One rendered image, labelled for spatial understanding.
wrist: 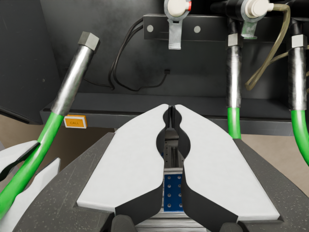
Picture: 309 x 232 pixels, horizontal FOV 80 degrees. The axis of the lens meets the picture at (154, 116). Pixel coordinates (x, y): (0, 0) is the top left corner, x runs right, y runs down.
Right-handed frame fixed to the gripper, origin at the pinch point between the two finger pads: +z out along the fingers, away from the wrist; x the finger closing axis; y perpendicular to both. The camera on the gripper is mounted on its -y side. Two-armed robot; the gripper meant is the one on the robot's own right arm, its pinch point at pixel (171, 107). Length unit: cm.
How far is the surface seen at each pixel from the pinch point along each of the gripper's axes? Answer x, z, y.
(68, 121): -22.9, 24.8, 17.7
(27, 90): -30.6, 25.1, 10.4
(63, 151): -96, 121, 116
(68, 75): -10.9, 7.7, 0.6
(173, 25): 0.1, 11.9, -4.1
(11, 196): -13.2, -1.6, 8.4
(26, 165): -13.4, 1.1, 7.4
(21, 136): -132, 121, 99
